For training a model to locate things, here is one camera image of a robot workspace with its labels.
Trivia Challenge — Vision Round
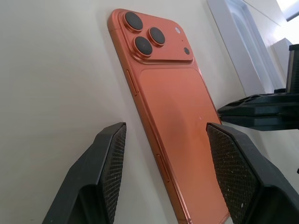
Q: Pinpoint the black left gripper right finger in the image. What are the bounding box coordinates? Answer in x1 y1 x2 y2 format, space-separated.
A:
206 122 299 224

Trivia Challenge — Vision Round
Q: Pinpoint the white open phone box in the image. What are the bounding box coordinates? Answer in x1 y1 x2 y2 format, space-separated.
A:
206 0 288 97

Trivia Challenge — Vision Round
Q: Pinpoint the orange smartphone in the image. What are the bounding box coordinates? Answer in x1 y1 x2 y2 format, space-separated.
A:
107 8 232 224

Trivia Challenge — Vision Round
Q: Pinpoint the white phone box lid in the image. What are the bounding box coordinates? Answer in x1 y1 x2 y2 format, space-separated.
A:
271 38 292 90

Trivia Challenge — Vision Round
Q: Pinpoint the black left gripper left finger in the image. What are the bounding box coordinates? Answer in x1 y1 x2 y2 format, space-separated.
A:
42 122 128 224

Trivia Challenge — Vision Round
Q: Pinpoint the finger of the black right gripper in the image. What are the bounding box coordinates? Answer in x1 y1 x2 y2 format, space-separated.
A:
221 111 299 129
217 92 299 117

